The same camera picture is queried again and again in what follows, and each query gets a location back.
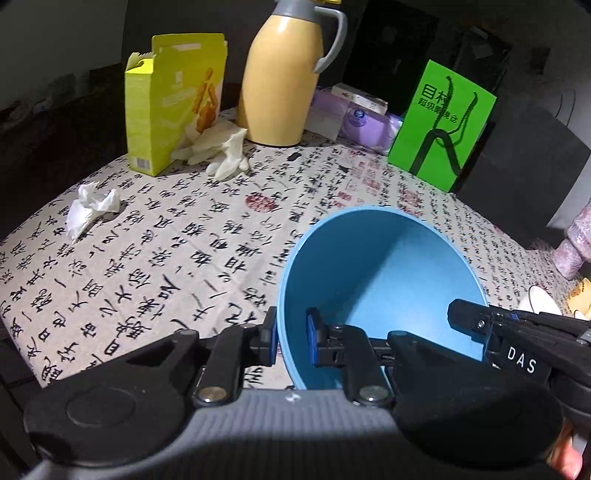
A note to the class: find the yellow mug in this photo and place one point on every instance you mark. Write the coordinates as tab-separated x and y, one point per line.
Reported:
579	300

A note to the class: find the person's right hand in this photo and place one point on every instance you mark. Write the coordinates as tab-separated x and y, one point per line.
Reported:
564	458

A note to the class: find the black paper bag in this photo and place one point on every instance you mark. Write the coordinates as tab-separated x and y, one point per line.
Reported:
527	166

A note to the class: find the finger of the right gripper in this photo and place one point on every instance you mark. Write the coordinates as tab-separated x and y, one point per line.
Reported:
553	350

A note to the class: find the purple ceramic vase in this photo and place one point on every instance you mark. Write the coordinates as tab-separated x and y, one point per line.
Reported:
574	250

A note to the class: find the yellow-green snack box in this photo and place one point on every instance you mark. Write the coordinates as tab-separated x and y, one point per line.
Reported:
171	95

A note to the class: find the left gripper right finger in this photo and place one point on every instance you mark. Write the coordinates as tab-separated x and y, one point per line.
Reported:
325	345

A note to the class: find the small white box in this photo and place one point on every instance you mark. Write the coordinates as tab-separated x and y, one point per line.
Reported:
360	98

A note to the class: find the blue bowl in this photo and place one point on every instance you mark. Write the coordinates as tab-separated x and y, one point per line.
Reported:
378	269

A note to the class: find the purple tissue pack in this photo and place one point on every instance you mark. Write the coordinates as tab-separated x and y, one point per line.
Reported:
332	116

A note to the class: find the calligraphy tablecloth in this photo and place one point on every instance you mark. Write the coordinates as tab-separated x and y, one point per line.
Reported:
186	251

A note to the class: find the crumpled white tissue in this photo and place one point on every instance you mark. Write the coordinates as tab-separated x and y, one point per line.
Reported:
89	206

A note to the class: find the yellow thermos jug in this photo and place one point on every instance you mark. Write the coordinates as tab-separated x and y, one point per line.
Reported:
295	45

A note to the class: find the small white bowl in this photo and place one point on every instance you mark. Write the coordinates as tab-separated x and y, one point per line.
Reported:
537	301

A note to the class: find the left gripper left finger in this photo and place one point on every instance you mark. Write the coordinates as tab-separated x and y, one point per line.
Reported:
261	342

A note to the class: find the white rubber gloves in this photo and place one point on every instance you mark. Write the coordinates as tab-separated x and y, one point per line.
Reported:
220	147

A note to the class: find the green paper bag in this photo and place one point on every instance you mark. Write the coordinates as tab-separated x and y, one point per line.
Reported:
446	117

